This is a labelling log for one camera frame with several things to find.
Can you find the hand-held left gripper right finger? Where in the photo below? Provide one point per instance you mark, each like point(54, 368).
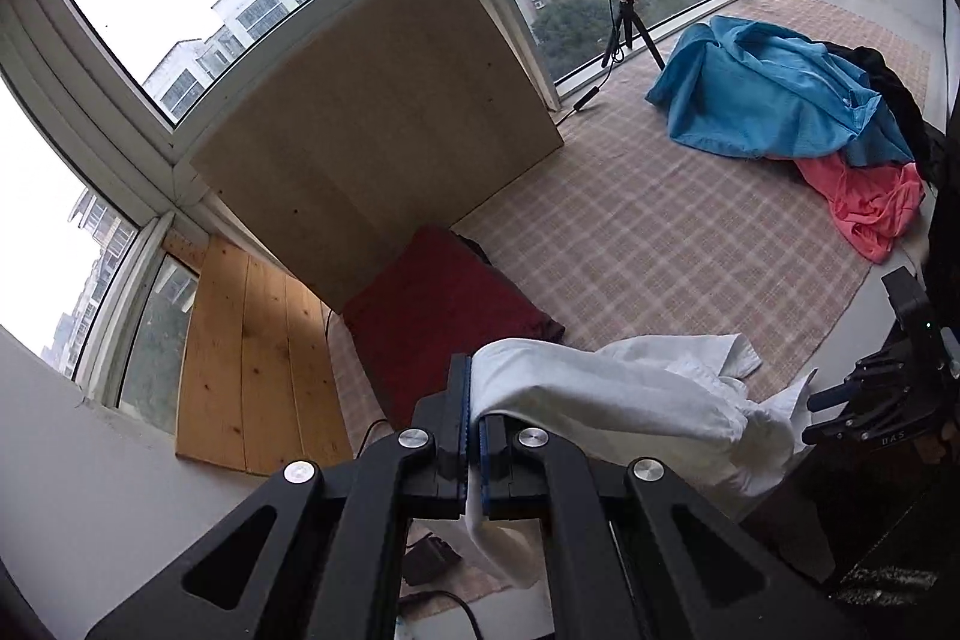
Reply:
point(487, 460)

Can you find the pink garment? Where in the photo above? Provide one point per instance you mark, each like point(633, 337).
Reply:
point(862, 197)

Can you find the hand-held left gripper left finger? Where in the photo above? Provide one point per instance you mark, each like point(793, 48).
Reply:
point(466, 415)

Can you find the blue shirt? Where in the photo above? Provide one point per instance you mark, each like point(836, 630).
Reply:
point(750, 93)

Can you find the pink plaid mat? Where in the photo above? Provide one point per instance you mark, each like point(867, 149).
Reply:
point(637, 235)

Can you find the black garment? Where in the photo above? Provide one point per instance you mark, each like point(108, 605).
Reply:
point(892, 85)

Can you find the white shirt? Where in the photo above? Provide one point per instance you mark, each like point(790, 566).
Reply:
point(615, 400)

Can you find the pine plank board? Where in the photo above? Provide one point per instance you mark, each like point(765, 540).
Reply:
point(255, 355)

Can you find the black power adapter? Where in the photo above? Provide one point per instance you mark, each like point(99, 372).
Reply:
point(431, 559)

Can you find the large light wooden board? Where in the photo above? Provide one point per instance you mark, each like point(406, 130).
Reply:
point(375, 130)

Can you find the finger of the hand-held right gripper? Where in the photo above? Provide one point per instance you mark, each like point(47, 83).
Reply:
point(877, 426)
point(870, 381)

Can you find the dark red folded cloth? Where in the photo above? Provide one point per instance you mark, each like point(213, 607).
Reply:
point(442, 317)

